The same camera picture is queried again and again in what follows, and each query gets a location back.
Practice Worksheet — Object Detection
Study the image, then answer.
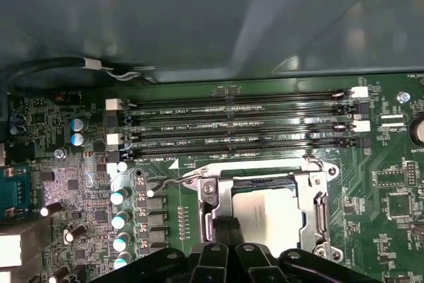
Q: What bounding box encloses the green motherboard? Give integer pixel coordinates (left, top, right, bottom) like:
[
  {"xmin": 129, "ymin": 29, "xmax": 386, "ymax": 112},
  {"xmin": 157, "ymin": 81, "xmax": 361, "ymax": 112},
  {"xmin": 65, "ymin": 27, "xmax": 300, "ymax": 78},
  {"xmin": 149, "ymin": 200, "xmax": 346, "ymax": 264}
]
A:
[{"xmin": 0, "ymin": 74, "xmax": 424, "ymax": 283}]

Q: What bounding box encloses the thin wire locking lever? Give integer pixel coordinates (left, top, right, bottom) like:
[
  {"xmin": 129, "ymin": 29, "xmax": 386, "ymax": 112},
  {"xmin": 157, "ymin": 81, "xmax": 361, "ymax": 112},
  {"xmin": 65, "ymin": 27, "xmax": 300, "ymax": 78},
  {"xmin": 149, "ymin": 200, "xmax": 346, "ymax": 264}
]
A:
[{"xmin": 160, "ymin": 158, "xmax": 332, "ymax": 195}]

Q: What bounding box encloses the black RAM slot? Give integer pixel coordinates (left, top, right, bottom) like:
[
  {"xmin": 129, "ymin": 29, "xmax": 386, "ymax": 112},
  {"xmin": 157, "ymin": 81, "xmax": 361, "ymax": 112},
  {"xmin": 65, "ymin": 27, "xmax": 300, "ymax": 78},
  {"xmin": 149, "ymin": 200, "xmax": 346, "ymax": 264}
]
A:
[
  {"xmin": 105, "ymin": 85, "xmax": 370, "ymax": 111},
  {"xmin": 122, "ymin": 101, "xmax": 369, "ymax": 127},
  {"xmin": 109, "ymin": 136, "xmax": 371, "ymax": 162},
  {"xmin": 107, "ymin": 119, "xmax": 371, "ymax": 147}
]

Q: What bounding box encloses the coin cell battery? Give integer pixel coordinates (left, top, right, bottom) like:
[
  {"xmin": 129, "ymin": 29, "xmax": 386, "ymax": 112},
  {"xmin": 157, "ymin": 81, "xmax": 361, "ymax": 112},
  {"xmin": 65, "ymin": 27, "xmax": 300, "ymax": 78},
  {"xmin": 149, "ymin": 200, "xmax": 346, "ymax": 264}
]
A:
[{"xmin": 407, "ymin": 119, "xmax": 424, "ymax": 152}]

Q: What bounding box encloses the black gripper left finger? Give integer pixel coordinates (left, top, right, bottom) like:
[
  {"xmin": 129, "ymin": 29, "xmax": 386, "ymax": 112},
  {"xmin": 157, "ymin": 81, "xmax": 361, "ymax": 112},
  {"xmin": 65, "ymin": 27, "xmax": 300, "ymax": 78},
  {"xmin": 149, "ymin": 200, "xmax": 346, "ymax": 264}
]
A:
[{"xmin": 89, "ymin": 218, "xmax": 233, "ymax": 283}]

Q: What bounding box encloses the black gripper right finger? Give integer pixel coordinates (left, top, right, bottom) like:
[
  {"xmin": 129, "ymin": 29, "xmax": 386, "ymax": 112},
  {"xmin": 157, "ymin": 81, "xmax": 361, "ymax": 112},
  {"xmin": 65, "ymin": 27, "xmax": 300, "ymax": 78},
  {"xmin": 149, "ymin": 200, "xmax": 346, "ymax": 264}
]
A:
[{"xmin": 229, "ymin": 217, "xmax": 382, "ymax": 283}]

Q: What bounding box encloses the black cable white tag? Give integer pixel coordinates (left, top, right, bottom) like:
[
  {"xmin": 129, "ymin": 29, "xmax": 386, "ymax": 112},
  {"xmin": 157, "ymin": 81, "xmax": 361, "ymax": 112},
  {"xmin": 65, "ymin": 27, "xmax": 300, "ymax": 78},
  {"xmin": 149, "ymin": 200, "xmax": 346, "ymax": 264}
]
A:
[{"xmin": 6, "ymin": 56, "xmax": 158, "ymax": 84}]

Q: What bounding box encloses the black PC case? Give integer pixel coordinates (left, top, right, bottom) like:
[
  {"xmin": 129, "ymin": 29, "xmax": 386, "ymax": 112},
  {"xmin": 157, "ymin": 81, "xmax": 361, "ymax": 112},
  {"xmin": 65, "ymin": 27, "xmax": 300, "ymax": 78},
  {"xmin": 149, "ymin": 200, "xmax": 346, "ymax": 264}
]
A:
[{"xmin": 0, "ymin": 0, "xmax": 424, "ymax": 82}]

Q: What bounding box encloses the CPU socket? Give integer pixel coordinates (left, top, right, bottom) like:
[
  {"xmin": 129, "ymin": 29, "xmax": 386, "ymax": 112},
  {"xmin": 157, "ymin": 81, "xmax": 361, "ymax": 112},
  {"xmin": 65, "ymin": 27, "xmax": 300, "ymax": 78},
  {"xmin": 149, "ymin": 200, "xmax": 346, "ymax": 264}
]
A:
[{"xmin": 197, "ymin": 158, "xmax": 342, "ymax": 264}]

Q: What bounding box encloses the metal socket cover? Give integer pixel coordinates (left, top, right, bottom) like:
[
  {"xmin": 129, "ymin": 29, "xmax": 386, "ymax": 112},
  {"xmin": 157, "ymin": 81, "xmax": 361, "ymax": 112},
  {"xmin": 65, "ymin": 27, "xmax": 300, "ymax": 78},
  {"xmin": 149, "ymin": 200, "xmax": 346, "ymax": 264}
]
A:
[{"xmin": 211, "ymin": 172, "xmax": 331, "ymax": 254}]

